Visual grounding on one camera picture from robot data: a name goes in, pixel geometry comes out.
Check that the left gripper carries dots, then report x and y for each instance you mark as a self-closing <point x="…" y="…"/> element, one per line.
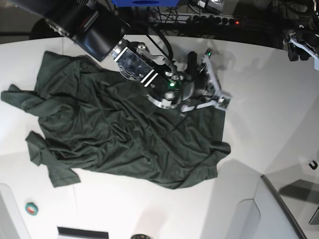
<point x="302" y="44"/>

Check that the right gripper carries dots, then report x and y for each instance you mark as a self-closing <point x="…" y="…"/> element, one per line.
<point x="200" y="86"/>

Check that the dark green t-shirt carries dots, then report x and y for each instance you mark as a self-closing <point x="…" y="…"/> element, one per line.
<point x="96" y="120"/>

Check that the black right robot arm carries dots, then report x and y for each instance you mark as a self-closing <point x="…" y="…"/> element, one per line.
<point x="100" y="33"/>

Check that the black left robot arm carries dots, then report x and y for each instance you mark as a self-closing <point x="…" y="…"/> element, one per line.
<point x="312" y="13"/>

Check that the white power strip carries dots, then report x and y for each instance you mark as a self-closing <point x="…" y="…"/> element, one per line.
<point x="167" y="18"/>

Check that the black u-shaped hook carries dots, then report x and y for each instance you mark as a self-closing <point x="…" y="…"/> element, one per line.
<point x="313" y="165"/>

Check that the black round knob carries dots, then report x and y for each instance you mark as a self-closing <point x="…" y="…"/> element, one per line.
<point x="140" y="236"/>

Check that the green red emergency button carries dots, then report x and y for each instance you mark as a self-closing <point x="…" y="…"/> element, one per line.
<point x="31" y="208"/>

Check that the grey monitor frame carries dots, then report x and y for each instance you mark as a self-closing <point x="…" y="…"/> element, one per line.
<point x="285" y="210"/>

